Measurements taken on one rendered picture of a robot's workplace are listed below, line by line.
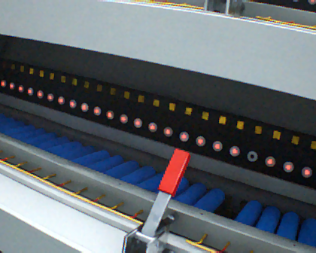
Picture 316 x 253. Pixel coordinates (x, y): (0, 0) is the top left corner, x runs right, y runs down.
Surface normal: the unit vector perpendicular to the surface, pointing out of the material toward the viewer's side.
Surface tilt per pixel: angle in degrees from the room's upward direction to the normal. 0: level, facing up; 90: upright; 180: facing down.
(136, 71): 90
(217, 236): 111
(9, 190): 20
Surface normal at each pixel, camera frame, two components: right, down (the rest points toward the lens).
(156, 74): -0.37, -0.21
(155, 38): -0.45, 0.14
